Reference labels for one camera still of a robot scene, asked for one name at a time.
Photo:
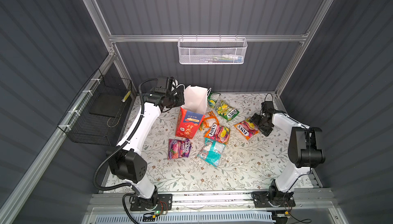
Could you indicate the orange Fox's candy bag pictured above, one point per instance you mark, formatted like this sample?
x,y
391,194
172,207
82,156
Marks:
x,y
247,128

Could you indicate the small green snack bag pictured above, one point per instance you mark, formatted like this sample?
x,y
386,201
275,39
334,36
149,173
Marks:
x,y
212,99

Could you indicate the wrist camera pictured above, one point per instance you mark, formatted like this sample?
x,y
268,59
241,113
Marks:
x,y
267,107
165,84

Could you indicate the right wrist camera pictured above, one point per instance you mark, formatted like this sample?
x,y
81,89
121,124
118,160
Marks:
x,y
267,107

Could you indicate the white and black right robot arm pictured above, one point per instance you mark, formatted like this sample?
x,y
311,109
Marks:
x,y
304,153

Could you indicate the black wire basket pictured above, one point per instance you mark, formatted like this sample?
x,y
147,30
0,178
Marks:
x,y
100,112

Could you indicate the white perforated vent panel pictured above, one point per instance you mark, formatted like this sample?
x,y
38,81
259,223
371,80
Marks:
x,y
229,217

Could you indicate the white wire mesh basket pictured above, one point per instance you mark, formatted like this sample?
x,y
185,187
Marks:
x,y
212,50

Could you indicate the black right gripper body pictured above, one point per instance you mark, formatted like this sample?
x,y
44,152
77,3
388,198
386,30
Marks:
x,y
263,122

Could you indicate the teal white snack bag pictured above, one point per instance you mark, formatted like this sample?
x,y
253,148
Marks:
x,y
211,152

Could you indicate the red and white paper bag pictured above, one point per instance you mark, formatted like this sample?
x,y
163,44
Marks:
x,y
192,112

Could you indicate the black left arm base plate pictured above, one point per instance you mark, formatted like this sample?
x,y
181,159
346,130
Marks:
x,y
158,202

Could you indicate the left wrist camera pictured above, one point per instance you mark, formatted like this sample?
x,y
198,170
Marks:
x,y
165,84

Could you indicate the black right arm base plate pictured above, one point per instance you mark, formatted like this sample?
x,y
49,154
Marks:
x,y
264,199

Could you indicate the purple Fox's candy bag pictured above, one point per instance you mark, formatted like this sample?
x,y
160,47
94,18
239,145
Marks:
x,y
179,148

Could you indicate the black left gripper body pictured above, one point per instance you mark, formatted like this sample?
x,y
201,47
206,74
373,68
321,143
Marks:
x,y
178,99

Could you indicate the pink yellow Fox's candy bag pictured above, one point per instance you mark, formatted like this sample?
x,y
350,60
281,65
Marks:
x,y
218,133

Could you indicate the green yellow Fox's candy bag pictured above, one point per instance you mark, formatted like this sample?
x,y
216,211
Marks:
x,y
226,111

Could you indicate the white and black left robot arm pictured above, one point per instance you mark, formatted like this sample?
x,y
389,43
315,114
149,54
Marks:
x,y
127,164

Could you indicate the orange snack bag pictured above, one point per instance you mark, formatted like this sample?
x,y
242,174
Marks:
x,y
208,121

